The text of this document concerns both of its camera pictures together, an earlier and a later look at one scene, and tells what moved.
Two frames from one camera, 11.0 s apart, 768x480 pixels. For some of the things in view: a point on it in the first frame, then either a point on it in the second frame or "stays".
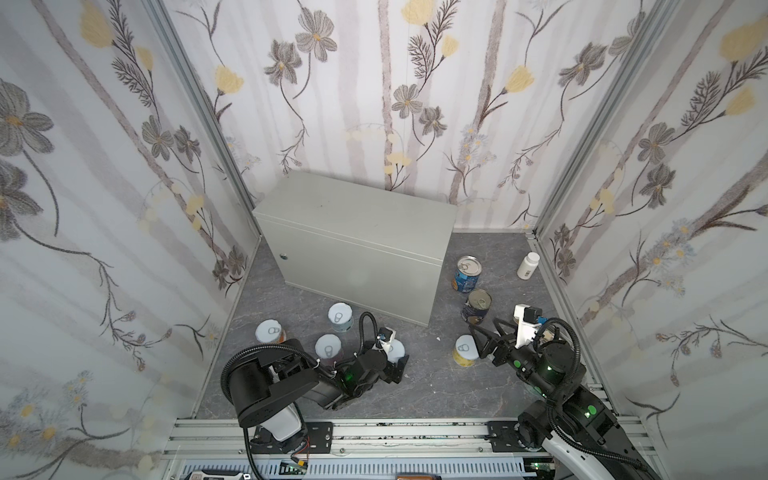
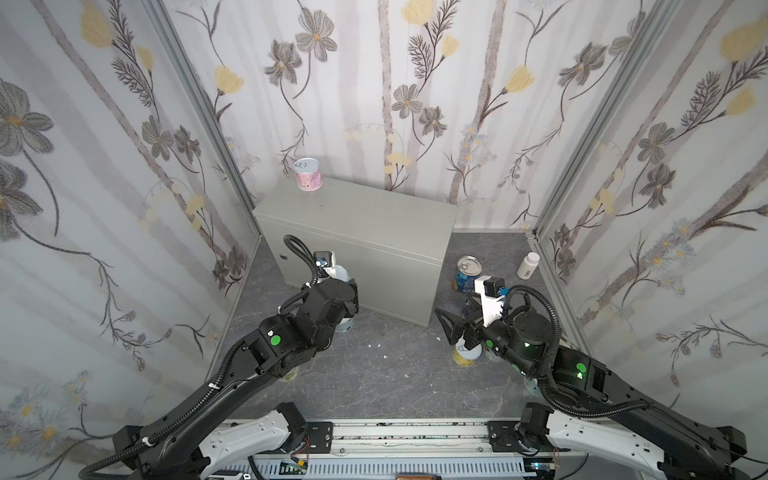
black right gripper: (501, 342) to (468, 323)
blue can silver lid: (467, 274) stays
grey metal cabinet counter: (376, 249) stays
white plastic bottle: (528, 265) stays
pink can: (328, 347) to (337, 272)
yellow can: (464, 351) stays
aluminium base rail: (219, 449) stays
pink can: (395, 350) to (308, 174)
